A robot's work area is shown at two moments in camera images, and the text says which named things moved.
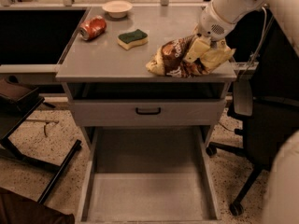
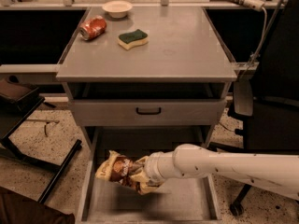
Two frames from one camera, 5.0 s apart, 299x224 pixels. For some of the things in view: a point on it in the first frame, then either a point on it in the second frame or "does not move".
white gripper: (211, 24) to (151, 169)
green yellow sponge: (132, 39) does not move
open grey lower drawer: (149, 175) does not move
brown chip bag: (169, 61) to (119, 168)
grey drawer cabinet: (150, 155) does not move
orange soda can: (92, 27) does not move
